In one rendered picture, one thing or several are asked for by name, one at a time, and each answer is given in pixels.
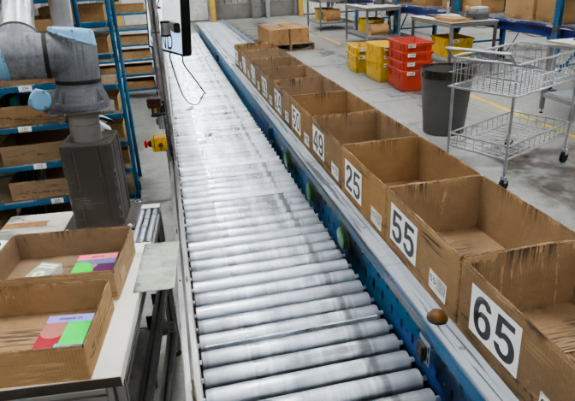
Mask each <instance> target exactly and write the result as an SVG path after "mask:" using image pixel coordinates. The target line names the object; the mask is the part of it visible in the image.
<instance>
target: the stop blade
mask: <svg viewBox="0 0 575 401"><path fill-rule="evenodd" d="M374 320H377V315H371V316H366V317H361V318H356V319H352V320H346V321H338V322H333V323H328V324H323V325H318V326H314V327H305V328H301V329H295V330H291V331H286V332H281V333H273V334H267V335H263V336H257V337H253V338H248V339H239V340H235V341H230V342H225V343H221V344H215V345H207V346H206V351H211V350H216V349H221V348H225V347H230V346H235V345H243V344H249V343H253V342H258V341H263V340H267V339H276V338H280V337H286V336H290V335H295V334H300V333H309V332H313V331H318V330H323V329H328V328H332V327H341V326H346V325H351V324H355V323H360V322H365V321H374Z"/></svg>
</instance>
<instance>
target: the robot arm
mask: <svg viewBox="0 0 575 401"><path fill-rule="evenodd" d="M48 3H49V8H50V18H51V24H52V27H47V29H46V31H47V32H38V31H37V29H36V28H35V26H34V10H33V0H0V80H7V81H11V80H37V79H52V78H55V82H56V89H55V90H40V89H37V88H36V89H34V90H33V91H32V93H31V94H30V96H29V99H28V106H29V107H31V108H33V109H35V110H37V111H42V112H45V113H46V114H47V113H48V111H49V109H50V106H51V105H52V104H53V109H54V110H55V111H61V112H81V111H90V110H96V109H103V108H107V107H109V106H110V99H109V97H108V95H107V93H106V91H105V89H104V87H103V85H102V82H101V75H100V68H99V62H98V50H97V43H96V39H95V36H94V32H93V31H92V30H91V29H88V28H81V27H74V22H73V16H72V9H71V4H70V0H48ZM99 120H100V126H101V131H103V130H104V129H107V130H112V129H111V128H110V126H108V125H106V123H107V121H108V122H111V123H114V122H113V121H112V120H111V119H110V118H108V117H106V116H103V115H99Z"/></svg>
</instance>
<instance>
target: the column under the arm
mask: <svg viewBox="0 0 575 401"><path fill-rule="evenodd" d="M101 133H102V138H101V139H98V140H94V141H90V142H83V143H75V142H72V140H71V135H70V134H69V135H68V136H67V138H66V139H65V140H64V141H63V142H62V144H61V145H60V146H59V152H60V157H61V160H62V167H63V172H64V175H65V179H66V182H67V188H68V195H69V198H70V203H71V206H72V211H73V215H72V217H71V218H70V220H69V222H68V224H67V226H66V227H65V229H64V230H63V231H67V230H78V229H89V228H100V227H124V226H130V227H131V228H132V230H134V229H135V227H136V224H137V220H138V218H139V212H140V210H141V207H142V203H143V199H141V200H139V199H137V200H132V201H130V198H129V193H128V188H127V179H126V174H125V168H124V163H123V159H122V149H121V144H120V139H119V134H118V131H117V130H107V131H101Z"/></svg>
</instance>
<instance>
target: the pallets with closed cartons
mask: <svg viewBox="0 0 575 401"><path fill-rule="evenodd" d="M253 41H255V42H256V43H259V42H271V43H272V44H274V45H276V46H277V47H279V48H280V49H288V50H284V51H286V52H287V51H297V50H314V49H315V43H314V42H311V41H310V36H309V27H304V26H302V25H301V24H298V23H281V24H268V25H258V39H254V40H253ZM309 45H310V46H311V48H306V49H296V50H292V48H301V47H307V46H309Z"/></svg>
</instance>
